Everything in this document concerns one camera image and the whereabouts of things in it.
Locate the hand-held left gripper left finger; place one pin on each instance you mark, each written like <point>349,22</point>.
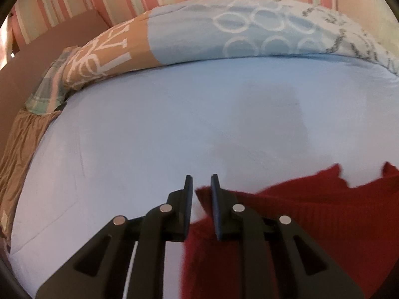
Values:
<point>188,199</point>

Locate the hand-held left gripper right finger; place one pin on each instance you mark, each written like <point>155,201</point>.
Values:
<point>215,202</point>

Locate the red knit sweater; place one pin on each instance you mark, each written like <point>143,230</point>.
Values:
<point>324,205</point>

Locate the bed with light blue sheet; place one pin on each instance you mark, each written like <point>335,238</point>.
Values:
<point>149,130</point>

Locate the patterned blue and tan duvet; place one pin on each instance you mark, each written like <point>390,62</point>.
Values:
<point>193,34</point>

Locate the brown satin cloth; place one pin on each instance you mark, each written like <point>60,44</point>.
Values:
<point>21,149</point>

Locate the plaid pillow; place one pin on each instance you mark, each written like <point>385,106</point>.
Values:
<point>46,90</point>

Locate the brown headboard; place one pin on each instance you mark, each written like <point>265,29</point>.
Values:
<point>21,74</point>

